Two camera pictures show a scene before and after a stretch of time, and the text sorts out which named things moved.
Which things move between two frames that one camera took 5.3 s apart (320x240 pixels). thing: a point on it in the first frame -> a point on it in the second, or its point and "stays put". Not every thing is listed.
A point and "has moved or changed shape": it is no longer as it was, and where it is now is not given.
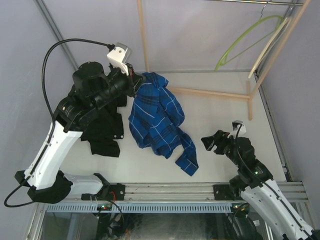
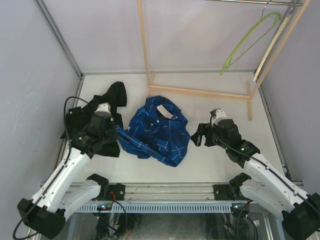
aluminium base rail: (293, 190) stays put
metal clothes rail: (258, 2) stays put
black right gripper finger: (208, 142) -> (203, 129)
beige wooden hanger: (271, 45) has moved or changed shape
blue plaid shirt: (154, 119) has moved or changed shape
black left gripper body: (122, 82) -> (112, 130)
